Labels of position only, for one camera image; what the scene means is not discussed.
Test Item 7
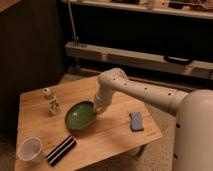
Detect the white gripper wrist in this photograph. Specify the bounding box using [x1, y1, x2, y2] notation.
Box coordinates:
[94, 89, 113, 114]

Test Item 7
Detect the green ceramic bowl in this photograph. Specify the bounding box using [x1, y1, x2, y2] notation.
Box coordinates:
[65, 101, 96, 130]

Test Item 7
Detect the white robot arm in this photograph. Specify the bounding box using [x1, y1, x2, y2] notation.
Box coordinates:
[94, 68, 213, 171]

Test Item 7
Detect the long wooden shelf beam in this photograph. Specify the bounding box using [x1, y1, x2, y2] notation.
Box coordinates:
[65, 42, 213, 80]

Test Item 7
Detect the metal stand pole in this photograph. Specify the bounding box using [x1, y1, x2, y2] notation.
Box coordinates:
[67, 0, 80, 73]

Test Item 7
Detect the blue sponge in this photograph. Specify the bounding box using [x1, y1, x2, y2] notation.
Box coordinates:
[129, 112, 144, 132]

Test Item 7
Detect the wooden folding table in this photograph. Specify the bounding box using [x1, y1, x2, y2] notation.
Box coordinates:
[15, 76, 162, 171]

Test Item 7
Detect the translucent plastic cup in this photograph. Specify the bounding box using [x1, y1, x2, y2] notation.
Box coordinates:
[17, 137, 45, 163]

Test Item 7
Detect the upper wooden shelf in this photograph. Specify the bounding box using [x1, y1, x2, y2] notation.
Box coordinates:
[62, 0, 213, 20]

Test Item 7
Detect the black handle on beam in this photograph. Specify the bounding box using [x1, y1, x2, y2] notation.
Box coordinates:
[163, 56, 193, 65]

